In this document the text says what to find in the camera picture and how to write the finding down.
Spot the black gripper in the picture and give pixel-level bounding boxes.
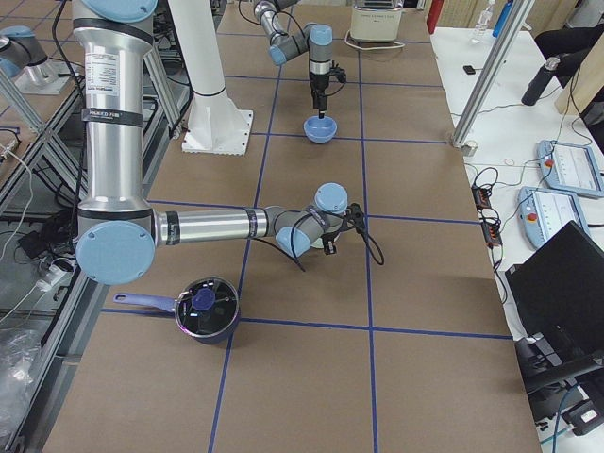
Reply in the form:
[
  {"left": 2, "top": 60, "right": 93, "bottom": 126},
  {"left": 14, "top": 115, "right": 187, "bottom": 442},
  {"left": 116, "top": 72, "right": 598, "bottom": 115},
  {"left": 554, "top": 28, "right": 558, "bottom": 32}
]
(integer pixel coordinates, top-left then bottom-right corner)
[
  {"left": 310, "top": 65, "right": 347, "bottom": 119},
  {"left": 321, "top": 203, "right": 363, "bottom": 255}
]

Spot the green bowl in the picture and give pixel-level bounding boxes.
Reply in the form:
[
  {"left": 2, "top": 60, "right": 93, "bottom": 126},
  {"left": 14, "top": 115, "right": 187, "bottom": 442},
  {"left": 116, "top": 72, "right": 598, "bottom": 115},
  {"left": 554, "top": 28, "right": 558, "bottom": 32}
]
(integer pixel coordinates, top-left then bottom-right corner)
[{"left": 311, "top": 236, "right": 329, "bottom": 250}]

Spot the blue bowl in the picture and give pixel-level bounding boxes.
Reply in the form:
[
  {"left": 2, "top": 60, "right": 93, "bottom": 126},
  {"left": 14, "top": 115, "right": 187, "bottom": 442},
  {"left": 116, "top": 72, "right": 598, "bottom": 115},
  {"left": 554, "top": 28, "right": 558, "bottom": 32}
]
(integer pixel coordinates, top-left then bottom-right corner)
[{"left": 303, "top": 115, "right": 338, "bottom": 143}]

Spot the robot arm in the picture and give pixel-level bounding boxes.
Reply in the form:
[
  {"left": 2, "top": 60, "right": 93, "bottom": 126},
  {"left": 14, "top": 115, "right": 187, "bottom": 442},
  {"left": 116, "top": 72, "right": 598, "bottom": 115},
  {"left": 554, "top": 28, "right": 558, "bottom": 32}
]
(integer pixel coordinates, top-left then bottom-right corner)
[
  {"left": 253, "top": 1, "right": 346, "bottom": 123},
  {"left": 64, "top": 1, "right": 350, "bottom": 286}
]

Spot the beige appliance box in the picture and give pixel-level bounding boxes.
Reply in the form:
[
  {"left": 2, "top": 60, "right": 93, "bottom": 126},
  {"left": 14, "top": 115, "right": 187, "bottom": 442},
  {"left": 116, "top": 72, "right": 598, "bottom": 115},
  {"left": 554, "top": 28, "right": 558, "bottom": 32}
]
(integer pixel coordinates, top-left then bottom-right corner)
[{"left": 349, "top": 0, "right": 403, "bottom": 42}]

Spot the dark blue saucepan with lid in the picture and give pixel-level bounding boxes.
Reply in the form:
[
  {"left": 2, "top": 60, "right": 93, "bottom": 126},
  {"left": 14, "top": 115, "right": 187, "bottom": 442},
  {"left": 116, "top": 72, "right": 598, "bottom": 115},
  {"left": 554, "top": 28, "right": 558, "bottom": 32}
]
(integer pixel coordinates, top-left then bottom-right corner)
[{"left": 113, "top": 277, "right": 241, "bottom": 344}]

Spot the black power strip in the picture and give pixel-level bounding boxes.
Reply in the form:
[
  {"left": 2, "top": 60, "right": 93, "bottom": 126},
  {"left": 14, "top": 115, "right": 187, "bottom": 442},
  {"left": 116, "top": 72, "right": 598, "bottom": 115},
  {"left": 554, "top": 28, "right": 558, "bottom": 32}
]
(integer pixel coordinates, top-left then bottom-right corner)
[{"left": 471, "top": 184, "right": 503, "bottom": 249}]

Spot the clear plastic bottle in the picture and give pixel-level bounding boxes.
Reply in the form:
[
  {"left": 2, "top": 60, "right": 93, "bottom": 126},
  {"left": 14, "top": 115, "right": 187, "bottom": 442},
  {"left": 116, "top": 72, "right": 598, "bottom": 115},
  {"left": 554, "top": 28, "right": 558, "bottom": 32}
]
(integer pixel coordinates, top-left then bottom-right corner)
[{"left": 471, "top": 0, "right": 495, "bottom": 43}]

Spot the lower teach pendant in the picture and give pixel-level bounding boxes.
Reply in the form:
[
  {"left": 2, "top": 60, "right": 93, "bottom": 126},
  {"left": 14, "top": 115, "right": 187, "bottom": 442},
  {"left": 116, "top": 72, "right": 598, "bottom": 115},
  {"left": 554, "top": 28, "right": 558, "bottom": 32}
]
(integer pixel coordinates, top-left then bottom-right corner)
[{"left": 518, "top": 186, "right": 590, "bottom": 249}]

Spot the teach pendant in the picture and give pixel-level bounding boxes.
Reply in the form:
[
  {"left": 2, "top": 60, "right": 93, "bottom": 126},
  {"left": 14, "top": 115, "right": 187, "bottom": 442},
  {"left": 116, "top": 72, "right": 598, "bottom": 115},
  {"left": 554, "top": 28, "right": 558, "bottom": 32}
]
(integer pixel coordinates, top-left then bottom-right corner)
[
  {"left": 536, "top": 140, "right": 603, "bottom": 198},
  {"left": 518, "top": 186, "right": 590, "bottom": 249}
]

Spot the black water bottle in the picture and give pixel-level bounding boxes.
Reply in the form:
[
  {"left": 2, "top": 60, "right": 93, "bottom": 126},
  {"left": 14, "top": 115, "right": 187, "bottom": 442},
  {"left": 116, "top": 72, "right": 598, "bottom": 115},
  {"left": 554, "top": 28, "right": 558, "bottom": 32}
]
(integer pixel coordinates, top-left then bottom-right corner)
[{"left": 521, "top": 56, "right": 561, "bottom": 106}]

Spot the black laptop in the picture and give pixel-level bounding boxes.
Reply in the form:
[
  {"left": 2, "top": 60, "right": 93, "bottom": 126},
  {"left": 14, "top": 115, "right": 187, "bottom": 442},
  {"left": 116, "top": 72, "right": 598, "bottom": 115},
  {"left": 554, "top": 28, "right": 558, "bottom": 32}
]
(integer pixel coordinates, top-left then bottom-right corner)
[{"left": 506, "top": 221, "right": 603, "bottom": 351}]

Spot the upper teach pendant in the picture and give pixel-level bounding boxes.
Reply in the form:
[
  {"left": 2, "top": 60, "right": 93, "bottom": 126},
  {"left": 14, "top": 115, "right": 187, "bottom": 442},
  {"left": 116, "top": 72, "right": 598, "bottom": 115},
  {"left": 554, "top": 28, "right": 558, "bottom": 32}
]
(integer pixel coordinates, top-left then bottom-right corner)
[{"left": 536, "top": 140, "right": 603, "bottom": 198}]

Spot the black monitor stand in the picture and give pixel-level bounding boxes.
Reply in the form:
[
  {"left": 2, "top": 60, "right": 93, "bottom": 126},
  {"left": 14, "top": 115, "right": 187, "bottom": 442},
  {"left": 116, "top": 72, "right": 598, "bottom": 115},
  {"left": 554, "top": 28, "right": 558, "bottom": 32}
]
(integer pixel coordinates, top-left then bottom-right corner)
[{"left": 514, "top": 334, "right": 603, "bottom": 436}]

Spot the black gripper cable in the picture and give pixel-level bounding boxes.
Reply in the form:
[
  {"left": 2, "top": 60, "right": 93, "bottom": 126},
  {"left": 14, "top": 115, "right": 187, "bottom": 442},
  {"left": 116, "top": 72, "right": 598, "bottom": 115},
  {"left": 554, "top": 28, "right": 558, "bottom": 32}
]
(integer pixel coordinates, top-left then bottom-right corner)
[
  {"left": 254, "top": 202, "right": 384, "bottom": 273},
  {"left": 325, "top": 59, "right": 348, "bottom": 98}
]

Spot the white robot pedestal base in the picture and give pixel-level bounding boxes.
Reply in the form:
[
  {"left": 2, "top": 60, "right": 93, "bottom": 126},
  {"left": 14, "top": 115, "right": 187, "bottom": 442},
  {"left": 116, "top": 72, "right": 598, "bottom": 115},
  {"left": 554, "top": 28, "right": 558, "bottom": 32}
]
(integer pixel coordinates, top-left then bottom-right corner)
[{"left": 168, "top": 0, "right": 254, "bottom": 156}]

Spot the white power cable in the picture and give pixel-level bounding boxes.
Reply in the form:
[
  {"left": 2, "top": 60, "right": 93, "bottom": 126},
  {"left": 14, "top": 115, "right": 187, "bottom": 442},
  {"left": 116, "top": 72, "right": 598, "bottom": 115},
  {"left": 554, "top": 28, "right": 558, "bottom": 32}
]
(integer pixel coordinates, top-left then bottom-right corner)
[{"left": 344, "top": 28, "right": 406, "bottom": 51}]

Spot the aluminium frame post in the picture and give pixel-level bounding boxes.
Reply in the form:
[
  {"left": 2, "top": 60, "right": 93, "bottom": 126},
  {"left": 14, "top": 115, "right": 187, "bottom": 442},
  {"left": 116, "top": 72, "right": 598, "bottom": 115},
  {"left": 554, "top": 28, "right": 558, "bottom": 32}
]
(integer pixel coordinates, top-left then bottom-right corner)
[{"left": 450, "top": 0, "right": 535, "bottom": 157}]

